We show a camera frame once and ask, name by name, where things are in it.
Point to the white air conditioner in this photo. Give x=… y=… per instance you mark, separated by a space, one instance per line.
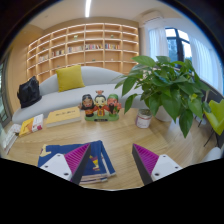
x=152 y=16

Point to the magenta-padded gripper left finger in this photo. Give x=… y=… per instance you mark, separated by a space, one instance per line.
x=56 y=165

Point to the green chair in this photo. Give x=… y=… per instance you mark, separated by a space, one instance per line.
x=215 y=116

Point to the dark-framed window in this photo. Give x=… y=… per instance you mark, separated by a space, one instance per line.
x=178 y=45

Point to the long ceiling light strip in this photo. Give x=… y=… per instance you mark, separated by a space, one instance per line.
x=88 y=8

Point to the white sheer curtain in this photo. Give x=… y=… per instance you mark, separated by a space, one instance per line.
x=158 y=43

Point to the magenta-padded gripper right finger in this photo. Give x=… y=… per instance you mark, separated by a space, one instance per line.
x=165 y=166

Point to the green potted plant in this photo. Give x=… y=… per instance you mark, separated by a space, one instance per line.
x=166 y=86

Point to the black bag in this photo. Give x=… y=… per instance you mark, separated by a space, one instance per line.
x=29 y=92

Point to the yellow cushion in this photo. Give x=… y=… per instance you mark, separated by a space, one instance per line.
x=70 y=78

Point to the glass door with grey frame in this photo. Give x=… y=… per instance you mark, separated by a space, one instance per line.
x=3 y=100

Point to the small white and red can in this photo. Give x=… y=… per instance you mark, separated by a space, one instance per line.
x=143 y=119

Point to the blue printed towel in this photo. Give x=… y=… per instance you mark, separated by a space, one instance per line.
x=98 y=160

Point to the three-figure figurine set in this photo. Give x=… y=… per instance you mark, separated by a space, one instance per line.
x=100 y=106

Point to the wooden wall shelf unit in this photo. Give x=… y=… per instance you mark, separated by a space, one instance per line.
x=83 y=45

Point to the plain yellow book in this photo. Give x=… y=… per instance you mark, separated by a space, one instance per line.
x=63 y=116

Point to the grey curved sofa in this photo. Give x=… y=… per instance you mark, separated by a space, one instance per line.
x=50 y=100

